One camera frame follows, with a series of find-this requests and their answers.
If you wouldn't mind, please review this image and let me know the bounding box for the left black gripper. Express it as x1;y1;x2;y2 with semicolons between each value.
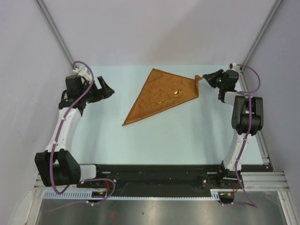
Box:
80;76;114;104

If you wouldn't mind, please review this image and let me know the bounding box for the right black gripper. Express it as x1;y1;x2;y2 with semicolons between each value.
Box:
202;69;225;90

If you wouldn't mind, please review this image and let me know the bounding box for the gold ornate spoon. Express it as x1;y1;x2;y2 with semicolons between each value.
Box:
153;90;183;105

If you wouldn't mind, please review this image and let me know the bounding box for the orange satin napkin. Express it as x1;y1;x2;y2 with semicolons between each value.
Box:
122;68;203;126

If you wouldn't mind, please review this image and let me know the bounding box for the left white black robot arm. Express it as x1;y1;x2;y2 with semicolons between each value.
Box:
35;75;115;188

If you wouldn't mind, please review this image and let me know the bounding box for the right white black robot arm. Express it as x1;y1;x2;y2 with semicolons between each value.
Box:
202;68;263;188

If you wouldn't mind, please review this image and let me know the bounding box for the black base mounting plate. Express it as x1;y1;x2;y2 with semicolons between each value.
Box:
78;165;242;198

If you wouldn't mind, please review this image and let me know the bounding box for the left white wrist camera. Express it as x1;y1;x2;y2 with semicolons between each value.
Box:
73;67;92;82

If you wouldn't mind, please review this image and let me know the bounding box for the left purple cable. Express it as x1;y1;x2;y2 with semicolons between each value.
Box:
46;60;116;213

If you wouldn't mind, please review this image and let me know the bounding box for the purple cable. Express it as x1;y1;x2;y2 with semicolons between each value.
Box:
234;65;262;207
46;60;116;213

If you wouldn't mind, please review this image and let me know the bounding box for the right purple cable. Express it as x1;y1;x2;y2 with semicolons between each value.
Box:
234;65;262;207

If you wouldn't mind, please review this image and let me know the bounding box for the right aluminium corner post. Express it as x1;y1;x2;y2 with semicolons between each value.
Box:
240;0;285;70

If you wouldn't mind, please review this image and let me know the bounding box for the aluminium corner post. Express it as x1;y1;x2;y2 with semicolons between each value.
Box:
240;0;285;70
34;0;74;69

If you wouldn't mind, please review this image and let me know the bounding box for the left aluminium corner post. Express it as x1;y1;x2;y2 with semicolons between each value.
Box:
34;0;74;69

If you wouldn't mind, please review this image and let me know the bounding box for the aluminium frame rail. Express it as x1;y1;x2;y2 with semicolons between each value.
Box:
34;171;289;191

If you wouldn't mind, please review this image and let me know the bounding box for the white slotted cable duct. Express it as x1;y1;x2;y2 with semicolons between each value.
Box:
43;190;234;201

